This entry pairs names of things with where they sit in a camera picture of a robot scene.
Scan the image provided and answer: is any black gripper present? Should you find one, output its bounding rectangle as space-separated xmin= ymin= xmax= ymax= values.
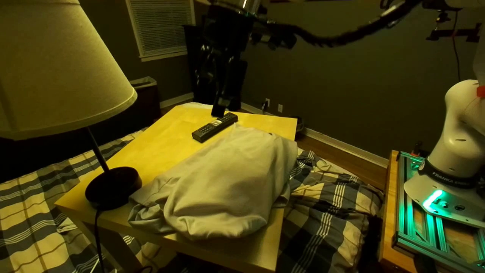
xmin=196 ymin=0 xmax=261 ymax=119

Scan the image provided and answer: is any white cloth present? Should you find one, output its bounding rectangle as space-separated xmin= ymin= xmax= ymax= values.
xmin=127 ymin=128 xmax=299 ymax=240

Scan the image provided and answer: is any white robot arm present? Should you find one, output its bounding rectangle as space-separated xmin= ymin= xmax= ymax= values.
xmin=199 ymin=0 xmax=485 ymax=228

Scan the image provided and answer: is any black remote control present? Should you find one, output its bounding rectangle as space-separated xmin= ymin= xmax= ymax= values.
xmin=193 ymin=113 xmax=238 ymax=143

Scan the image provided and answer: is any white framed window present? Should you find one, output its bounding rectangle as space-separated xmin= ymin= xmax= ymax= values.
xmin=124 ymin=0 xmax=196 ymax=63

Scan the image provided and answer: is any light wooden side table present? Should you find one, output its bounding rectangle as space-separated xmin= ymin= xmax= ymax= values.
xmin=56 ymin=104 xmax=284 ymax=273

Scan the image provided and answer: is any plaid checkered blanket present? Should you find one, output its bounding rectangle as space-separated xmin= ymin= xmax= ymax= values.
xmin=0 ymin=151 xmax=384 ymax=273

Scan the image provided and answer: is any table lamp with white shade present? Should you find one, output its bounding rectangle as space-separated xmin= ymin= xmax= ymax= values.
xmin=0 ymin=0 xmax=144 ymax=213

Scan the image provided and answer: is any wooden base board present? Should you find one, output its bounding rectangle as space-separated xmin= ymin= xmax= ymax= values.
xmin=379 ymin=151 xmax=415 ymax=273

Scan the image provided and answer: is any black corrugated cable bundle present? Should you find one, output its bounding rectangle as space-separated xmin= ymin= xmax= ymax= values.
xmin=252 ymin=0 xmax=426 ymax=51

